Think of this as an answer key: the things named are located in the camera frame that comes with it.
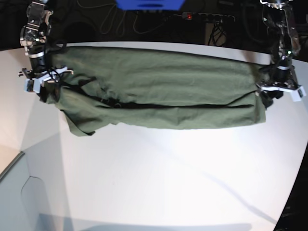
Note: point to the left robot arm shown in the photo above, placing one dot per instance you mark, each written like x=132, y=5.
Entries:
x=278, y=17

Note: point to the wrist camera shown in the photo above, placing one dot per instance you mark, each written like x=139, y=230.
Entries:
x=32, y=86
x=298, y=94

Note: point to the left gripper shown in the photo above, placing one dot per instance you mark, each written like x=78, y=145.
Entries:
x=276, y=80

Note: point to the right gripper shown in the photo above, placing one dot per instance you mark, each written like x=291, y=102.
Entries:
x=40, y=69

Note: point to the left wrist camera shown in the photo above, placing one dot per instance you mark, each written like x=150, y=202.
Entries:
x=298, y=94

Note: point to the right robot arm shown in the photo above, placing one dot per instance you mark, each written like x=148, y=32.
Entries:
x=35, y=35

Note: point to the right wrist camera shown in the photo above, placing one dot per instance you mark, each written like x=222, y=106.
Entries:
x=32, y=86

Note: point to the blue box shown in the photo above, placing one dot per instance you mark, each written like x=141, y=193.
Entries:
x=132, y=5

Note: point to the green t-shirt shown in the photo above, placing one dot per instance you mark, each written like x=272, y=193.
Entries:
x=156, y=89

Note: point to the black power strip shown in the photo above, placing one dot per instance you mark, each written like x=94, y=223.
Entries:
x=208, y=17

